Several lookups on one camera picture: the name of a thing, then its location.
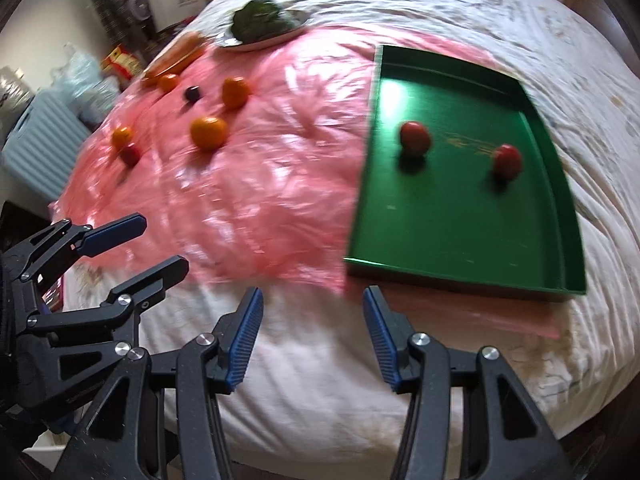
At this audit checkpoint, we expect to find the large orange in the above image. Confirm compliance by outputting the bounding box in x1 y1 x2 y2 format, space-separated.
190 116 229 152

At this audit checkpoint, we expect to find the red apple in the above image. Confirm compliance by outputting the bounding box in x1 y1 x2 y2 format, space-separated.
491 144 523 181

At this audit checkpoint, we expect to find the red plum fruit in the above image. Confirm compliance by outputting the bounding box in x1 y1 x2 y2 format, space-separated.
399 122 433 156

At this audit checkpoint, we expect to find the light blue suitcase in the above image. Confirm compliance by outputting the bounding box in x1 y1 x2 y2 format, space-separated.
1 90 91 202

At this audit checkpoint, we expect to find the small red tomato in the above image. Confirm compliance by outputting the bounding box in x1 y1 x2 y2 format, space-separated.
119 143 142 168

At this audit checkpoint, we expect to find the small orange at left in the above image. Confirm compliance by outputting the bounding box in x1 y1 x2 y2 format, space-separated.
111 126 134 152

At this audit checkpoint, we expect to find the white floral bed quilt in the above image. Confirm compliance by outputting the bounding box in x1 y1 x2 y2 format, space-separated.
62 0 640 476

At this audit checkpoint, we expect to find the grey printed sack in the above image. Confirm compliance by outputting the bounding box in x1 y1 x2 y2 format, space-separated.
0 66 35 129

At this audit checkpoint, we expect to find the blue plastic bag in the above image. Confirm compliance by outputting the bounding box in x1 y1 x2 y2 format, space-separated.
50 44 120 129

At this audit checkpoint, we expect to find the yellow red snack package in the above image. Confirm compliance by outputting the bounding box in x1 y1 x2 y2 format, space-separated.
101 44 142 81

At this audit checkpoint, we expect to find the small orange near carrot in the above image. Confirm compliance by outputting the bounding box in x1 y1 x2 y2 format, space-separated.
157 74 181 93

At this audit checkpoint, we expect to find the pink plastic sheet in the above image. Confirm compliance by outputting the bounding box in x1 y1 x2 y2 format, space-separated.
48 23 561 340

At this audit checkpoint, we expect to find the dark purple plum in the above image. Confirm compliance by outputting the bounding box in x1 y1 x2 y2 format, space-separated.
183 86 201 104

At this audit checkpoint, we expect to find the plaid hanging scarf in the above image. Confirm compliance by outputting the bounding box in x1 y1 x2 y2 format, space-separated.
91 0 150 62

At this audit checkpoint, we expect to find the large orange mandarin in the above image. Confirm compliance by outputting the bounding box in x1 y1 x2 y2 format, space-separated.
221 77 252 110

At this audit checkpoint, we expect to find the orange carrot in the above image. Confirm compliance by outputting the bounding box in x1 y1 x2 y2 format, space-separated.
143 32 206 78

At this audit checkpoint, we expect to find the lower small fan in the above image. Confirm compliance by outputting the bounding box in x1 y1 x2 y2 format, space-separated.
126 0 152 22

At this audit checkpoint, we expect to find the white paper bag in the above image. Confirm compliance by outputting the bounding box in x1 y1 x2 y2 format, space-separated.
149 0 206 32

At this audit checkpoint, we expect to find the green rectangular tray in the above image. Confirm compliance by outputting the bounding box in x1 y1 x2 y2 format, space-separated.
345 44 587 300

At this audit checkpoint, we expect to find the green leafy vegetable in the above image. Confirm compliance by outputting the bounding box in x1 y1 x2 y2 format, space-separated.
231 0 298 42

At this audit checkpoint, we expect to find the white round plate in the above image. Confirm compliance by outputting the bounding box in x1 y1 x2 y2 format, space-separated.
214 10 311 52

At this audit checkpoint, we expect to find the wooden headboard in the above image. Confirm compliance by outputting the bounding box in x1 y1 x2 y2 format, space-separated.
563 0 639 75

